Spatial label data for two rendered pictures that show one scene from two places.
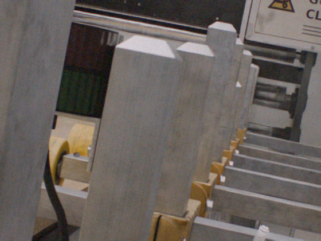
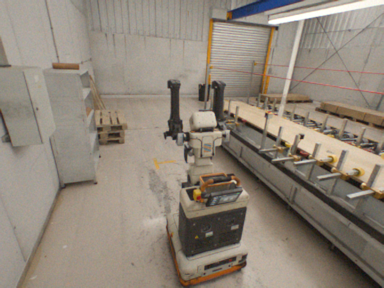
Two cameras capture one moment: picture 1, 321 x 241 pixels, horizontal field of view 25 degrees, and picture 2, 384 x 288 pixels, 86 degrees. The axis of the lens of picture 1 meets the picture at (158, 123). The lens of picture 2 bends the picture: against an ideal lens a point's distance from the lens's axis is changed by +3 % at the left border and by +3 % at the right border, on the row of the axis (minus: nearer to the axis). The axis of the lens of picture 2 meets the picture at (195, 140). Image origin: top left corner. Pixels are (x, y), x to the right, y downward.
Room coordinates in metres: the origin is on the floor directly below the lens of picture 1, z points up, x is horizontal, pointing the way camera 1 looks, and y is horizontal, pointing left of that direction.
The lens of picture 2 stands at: (1.69, -1.95, 1.83)
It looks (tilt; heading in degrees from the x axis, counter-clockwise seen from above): 23 degrees down; 151
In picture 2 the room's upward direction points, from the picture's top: 4 degrees clockwise
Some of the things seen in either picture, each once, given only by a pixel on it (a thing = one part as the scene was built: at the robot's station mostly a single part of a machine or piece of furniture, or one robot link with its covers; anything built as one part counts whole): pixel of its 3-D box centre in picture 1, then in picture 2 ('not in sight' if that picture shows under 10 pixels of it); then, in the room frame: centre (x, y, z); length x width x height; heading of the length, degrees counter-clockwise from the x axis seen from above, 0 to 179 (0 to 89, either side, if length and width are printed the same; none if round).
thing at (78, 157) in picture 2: not in sight; (76, 125); (-1.65, -2.12, 0.78); 0.90 x 0.45 x 1.55; 172
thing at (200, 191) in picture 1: (191, 194); (340, 173); (0.94, -0.06, 0.95); 0.14 x 0.06 x 0.05; 172
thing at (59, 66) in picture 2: not in sight; (66, 66); (-1.76, -2.11, 1.59); 0.30 x 0.08 x 0.08; 82
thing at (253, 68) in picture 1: (234, 143); not in sight; (2.16, -0.23, 0.92); 0.04 x 0.04 x 0.48; 82
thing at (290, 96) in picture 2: not in sight; (284, 96); (-5.03, 6.60, 0.23); 2.41 x 0.77 x 0.17; 84
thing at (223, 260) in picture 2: not in sight; (220, 262); (0.78, -1.12, 0.23); 0.41 x 0.02 x 0.08; 81
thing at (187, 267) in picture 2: not in sight; (203, 238); (0.45, -1.10, 0.16); 0.67 x 0.64 x 0.25; 171
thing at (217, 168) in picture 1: (207, 173); (371, 190); (1.19, -0.09, 0.95); 0.14 x 0.06 x 0.05; 172
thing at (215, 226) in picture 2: not in sight; (210, 210); (0.54, -1.11, 0.59); 0.55 x 0.34 x 0.83; 81
